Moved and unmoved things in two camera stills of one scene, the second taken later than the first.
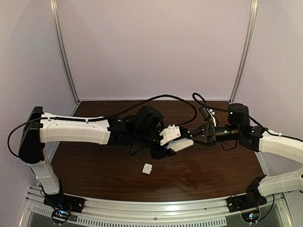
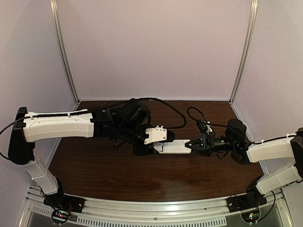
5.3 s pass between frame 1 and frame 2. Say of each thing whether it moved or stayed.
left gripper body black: moved
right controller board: stayed
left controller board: stayed
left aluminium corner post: stayed
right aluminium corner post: stayed
